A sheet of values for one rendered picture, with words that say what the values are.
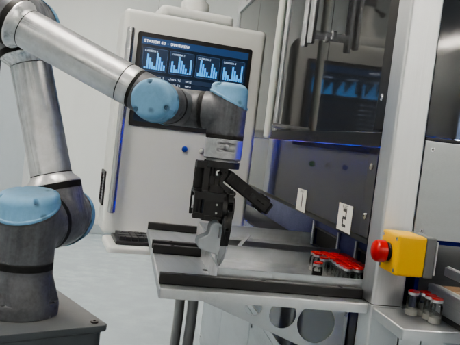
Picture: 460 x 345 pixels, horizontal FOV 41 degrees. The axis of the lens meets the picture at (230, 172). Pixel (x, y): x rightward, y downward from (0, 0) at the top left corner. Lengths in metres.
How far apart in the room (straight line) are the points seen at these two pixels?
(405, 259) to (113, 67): 0.61
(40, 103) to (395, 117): 0.71
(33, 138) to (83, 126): 5.34
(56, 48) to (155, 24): 0.97
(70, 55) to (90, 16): 5.60
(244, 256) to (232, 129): 0.38
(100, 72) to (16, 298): 0.43
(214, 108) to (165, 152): 0.92
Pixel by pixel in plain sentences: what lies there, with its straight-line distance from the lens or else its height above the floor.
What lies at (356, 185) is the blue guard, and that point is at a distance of 1.33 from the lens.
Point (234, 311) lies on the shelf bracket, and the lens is 1.27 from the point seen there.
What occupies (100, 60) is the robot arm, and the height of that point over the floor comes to 1.27.
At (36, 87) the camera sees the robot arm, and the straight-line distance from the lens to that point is 1.33.
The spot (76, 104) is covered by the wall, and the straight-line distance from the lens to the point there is 6.67.
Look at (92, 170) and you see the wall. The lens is 6.67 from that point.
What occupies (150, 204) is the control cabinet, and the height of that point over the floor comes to 0.91.
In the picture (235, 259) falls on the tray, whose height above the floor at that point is 0.88.
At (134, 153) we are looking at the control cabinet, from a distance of 2.08.
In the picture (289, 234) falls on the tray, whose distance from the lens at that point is 1.83.
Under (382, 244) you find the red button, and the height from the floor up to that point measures 1.01.
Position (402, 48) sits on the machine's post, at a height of 1.37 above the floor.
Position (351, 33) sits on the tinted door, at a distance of 1.53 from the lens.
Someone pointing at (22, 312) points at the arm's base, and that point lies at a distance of 1.19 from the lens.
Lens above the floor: 1.16
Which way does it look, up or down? 3 degrees down
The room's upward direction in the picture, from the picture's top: 7 degrees clockwise
